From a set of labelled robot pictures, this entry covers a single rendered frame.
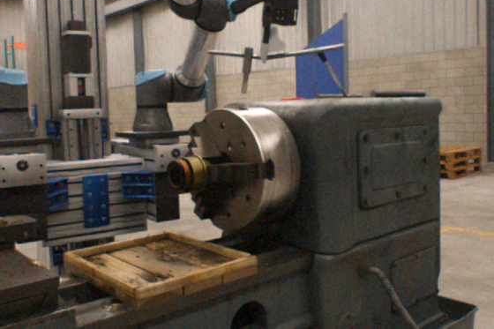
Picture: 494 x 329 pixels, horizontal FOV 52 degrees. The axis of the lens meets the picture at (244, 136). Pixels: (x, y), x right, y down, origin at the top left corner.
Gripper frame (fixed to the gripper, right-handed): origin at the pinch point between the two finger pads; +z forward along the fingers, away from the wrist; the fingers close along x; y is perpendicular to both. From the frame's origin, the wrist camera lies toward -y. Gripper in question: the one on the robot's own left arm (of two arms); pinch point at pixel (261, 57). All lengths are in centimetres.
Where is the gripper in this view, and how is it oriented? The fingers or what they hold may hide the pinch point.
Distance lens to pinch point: 127.9
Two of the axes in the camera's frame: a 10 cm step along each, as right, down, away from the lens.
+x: -0.3, -2.1, 9.8
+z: -1.0, 9.7, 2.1
